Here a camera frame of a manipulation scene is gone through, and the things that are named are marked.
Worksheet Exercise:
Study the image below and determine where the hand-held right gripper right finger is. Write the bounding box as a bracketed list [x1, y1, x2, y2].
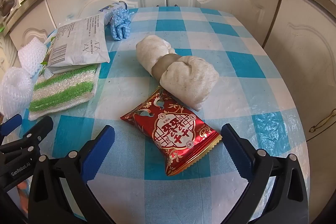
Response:
[221, 123, 309, 224]

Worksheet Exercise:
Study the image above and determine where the steel ladle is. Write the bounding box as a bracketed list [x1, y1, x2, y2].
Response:
[0, 0, 15, 17]

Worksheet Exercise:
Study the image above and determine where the white foam fruit net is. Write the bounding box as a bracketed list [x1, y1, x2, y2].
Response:
[17, 36, 49, 77]
[0, 67, 36, 119]

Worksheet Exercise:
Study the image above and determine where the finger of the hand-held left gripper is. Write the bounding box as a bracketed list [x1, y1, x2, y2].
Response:
[0, 116, 54, 155]
[0, 114, 23, 136]

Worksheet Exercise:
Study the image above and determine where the rolled white cloth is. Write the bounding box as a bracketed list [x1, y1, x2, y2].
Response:
[136, 35, 219, 112]

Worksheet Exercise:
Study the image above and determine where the red snack packet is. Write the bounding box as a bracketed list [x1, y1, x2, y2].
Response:
[120, 86, 222, 177]

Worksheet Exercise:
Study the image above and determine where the blue checked cloth bundle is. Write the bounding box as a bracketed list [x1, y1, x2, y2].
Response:
[110, 7, 135, 41]

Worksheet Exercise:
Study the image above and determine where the green striped sponge cloth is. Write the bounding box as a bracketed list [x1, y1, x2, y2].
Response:
[28, 64, 101, 121]

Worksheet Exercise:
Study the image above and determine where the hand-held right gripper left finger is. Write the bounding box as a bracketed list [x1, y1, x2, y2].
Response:
[28, 125, 116, 224]

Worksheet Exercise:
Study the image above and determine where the metal cabinet handle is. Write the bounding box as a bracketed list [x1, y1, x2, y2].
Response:
[309, 109, 336, 133]

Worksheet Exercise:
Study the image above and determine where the green white wet wipes packet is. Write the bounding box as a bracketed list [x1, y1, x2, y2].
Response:
[47, 17, 111, 68]

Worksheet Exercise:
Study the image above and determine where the blue checked tablecloth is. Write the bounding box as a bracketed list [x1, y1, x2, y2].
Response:
[0, 6, 311, 224]

